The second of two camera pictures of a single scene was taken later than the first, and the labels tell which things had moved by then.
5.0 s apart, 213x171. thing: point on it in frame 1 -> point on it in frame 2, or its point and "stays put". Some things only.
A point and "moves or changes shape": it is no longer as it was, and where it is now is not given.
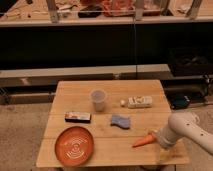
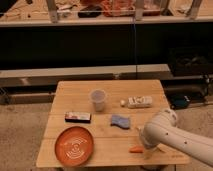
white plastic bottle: [137, 102] stays put
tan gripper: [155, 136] -> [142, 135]
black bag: [190, 61] stays put
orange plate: [74, 146] stays put
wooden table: [117, 114] stays put
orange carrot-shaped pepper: [148, 139] moves or changes shape
